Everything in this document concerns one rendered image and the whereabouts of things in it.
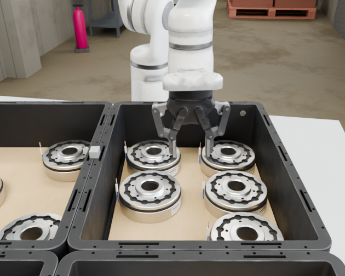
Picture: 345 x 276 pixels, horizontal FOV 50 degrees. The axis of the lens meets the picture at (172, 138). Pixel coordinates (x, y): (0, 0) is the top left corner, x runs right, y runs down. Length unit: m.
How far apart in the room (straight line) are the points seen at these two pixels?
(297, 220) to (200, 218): 0.16
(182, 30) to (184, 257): 0.33
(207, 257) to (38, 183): 0.40
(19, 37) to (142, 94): 2.90
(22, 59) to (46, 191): 3.10
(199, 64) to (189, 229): 0.26
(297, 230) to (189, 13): 0.34
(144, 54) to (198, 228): 0.42
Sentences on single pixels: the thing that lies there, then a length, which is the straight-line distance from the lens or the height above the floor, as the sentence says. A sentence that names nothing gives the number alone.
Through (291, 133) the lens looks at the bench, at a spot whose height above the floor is 0.70.
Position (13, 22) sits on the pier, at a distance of 3.68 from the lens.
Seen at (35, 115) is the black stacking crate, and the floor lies 0.90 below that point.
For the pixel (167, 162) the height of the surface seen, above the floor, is 0.86.
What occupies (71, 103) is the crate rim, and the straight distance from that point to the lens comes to 0.77.
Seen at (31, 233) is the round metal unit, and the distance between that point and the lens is 0.58.
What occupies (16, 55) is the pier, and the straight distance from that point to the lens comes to 3.77.
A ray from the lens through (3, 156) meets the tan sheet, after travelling 0.83.
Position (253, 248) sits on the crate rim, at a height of 0.93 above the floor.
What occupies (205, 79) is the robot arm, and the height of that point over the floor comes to 1.04.
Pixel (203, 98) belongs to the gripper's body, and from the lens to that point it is 0.61.
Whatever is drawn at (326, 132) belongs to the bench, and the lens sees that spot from 1.21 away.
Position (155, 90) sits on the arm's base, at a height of 0.91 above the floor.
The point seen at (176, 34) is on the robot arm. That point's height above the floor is 1.10.
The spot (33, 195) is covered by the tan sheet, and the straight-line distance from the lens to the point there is 0.70.
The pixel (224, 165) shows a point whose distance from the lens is 0.68.
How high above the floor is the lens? 1.23
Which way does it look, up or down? 30 degrees down
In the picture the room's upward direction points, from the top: straight up
